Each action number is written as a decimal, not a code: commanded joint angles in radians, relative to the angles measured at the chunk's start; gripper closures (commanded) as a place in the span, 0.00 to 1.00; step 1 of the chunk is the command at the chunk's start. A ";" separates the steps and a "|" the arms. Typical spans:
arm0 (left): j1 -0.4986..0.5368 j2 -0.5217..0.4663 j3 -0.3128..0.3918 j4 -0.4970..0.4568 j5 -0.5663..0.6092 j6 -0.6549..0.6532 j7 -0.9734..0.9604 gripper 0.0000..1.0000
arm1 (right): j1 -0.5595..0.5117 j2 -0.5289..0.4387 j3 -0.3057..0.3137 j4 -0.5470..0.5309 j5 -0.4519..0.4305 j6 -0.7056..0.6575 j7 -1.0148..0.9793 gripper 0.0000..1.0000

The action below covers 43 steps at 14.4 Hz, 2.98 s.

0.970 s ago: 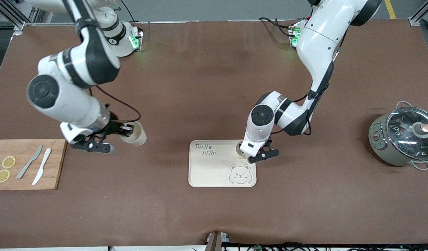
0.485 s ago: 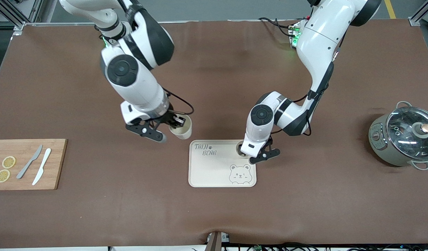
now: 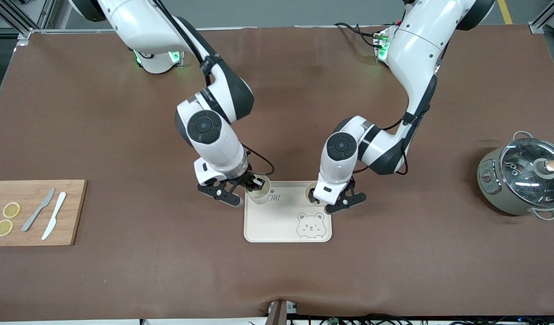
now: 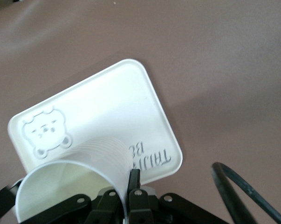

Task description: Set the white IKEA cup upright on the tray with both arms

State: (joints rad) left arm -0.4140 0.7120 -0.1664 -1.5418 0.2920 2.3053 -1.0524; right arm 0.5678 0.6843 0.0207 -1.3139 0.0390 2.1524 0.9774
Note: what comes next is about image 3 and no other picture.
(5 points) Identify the wooden cutting board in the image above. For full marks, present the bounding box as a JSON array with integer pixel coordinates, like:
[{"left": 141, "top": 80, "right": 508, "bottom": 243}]
[{"left": 0, "top": 180, "right": 88, "bottom": 247}]

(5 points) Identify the grey-green cooking pot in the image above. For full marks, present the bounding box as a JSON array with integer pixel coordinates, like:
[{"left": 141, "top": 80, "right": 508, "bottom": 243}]
[{"left": 477, "top": 131, "right": 554, "bottom": 221}]

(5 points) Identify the white plastic knife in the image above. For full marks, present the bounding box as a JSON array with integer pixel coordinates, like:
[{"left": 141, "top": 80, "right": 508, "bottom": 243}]
[{"left": 41, "top": 192, "right": 67, "bottom": 241}]

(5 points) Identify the glass pot lid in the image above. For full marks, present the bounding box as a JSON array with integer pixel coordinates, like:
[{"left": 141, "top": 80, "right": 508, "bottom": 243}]
[{"left": 499, "top": 138, "right": 554, "bottom": 209}]

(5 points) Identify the brown table mat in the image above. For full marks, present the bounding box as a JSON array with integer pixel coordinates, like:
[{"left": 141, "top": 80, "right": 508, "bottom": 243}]
[{"left": 0, "top": 25, "right": 554, "bottom": 322}]

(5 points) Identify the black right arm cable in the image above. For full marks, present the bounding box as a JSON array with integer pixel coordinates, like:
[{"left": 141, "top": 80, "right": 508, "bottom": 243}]
[{"left": 153, "top": 0, "right": 276, "bottom": 176}]

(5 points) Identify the aluminium frame profile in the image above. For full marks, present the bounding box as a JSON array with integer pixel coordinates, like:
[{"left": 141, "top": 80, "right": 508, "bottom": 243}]
[
  {"left": 0, "top": 0, "right": 56, "bottom": 46},
  {"left": 527, "top": 0, "right": 554, "bottom": 34}
]

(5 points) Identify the cream tray with bear print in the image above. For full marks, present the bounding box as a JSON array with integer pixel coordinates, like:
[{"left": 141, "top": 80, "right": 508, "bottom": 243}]
[{"left": 244, "top": 181, "right": 333, "bottom": 243}]

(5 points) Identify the black base cable bundle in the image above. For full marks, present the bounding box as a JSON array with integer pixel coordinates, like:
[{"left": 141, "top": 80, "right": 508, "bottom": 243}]
[{"left": 334, "top": 22, "right": 390, "bottom": 48}]

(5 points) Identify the grey plastic knife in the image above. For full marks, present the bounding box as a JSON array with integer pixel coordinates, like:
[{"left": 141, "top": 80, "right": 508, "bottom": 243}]
[{"left": 21, "top": 187, "right": 56, "bottom": 233}]

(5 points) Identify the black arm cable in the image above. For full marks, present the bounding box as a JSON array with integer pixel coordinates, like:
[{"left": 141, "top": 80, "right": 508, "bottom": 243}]
[
  {"left": 153, "top": 0, "right": 276, "bottom": 176},
  {"left": 354, "top": 43, "right": 449, "bottom": 176}
]

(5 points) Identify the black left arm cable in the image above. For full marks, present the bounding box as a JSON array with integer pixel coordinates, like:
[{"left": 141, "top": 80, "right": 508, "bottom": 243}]
[{"left": 354, "top": 43, "right": 449, "bottom": 176}]

